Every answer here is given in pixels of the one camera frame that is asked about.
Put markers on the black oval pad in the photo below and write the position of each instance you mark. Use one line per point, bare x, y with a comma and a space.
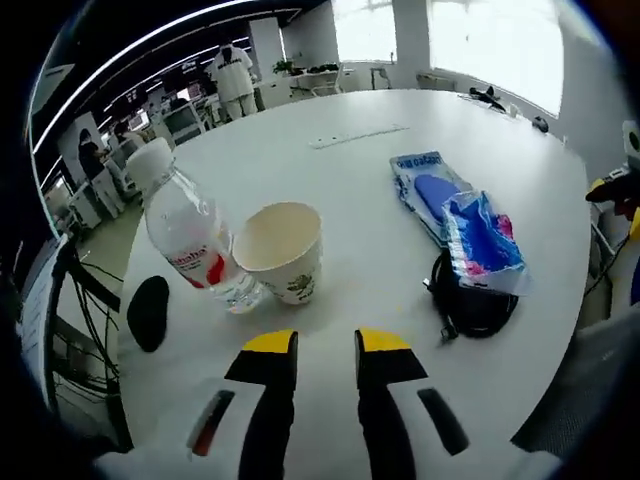
147, 315

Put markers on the white table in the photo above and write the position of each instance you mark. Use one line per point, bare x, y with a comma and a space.
360, 200

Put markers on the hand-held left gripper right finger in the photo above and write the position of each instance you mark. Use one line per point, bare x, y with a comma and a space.
425, 435

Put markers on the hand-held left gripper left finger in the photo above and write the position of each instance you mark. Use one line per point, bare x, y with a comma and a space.
170, 440

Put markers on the long ceiling light strip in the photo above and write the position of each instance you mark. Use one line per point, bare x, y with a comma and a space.
125, 55

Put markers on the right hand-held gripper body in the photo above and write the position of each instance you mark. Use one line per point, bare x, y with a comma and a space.
632, 137

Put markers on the potted plant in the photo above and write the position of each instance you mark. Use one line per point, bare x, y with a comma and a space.
284, 67

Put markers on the white paper cup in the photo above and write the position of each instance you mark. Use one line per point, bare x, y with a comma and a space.
285, 250

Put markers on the blue tissue packet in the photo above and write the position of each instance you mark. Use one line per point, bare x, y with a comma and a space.
480, 245

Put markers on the blue insole package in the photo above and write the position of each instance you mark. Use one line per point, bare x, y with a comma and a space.
430, 185

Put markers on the small black object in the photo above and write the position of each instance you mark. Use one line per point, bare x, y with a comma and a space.
541, 124

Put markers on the clear plastic bottle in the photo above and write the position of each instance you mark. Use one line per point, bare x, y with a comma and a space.
190, 230

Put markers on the black object on table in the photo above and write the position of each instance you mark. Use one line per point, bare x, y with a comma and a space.
487, 95

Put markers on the white office chair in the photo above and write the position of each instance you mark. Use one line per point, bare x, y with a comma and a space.
184, 122

